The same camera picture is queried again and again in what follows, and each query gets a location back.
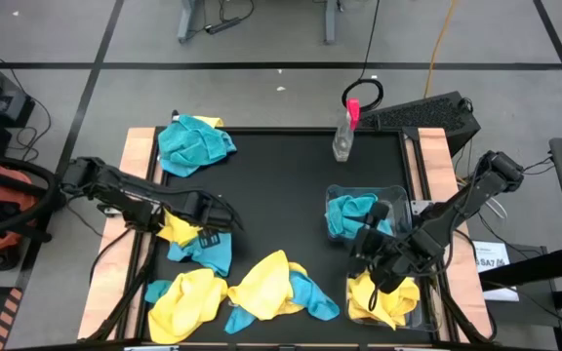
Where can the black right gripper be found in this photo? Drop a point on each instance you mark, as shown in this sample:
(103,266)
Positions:
(383,253)

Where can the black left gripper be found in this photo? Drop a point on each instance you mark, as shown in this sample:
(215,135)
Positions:
(208,209)

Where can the teal microfiber towel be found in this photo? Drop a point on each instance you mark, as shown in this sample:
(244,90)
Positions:
(315,297)
(344,214)
(156,291)
(217,258)
(193,146)

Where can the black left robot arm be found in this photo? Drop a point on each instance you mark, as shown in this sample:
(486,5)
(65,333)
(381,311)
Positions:
(115,187)

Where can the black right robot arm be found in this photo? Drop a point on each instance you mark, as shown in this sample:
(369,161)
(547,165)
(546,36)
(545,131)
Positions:
(456,209)

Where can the clear spray bottle red trigger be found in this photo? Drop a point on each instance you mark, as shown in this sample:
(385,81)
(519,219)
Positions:
(343,146)

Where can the wooden table board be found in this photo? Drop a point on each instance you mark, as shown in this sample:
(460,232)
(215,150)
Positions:
(134,146)
(434,156)

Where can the black computer tower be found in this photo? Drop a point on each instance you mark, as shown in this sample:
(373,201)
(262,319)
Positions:
(422,114)

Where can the white paper label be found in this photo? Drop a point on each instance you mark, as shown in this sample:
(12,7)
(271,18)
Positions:
(493,256)

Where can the orange shop vacuum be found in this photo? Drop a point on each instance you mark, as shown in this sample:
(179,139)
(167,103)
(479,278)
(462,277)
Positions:
(12,192)

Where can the black power strip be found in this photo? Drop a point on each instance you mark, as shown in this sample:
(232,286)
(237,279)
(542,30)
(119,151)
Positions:
(222,25)

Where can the black table frame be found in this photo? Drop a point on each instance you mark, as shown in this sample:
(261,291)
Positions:
(281,130)

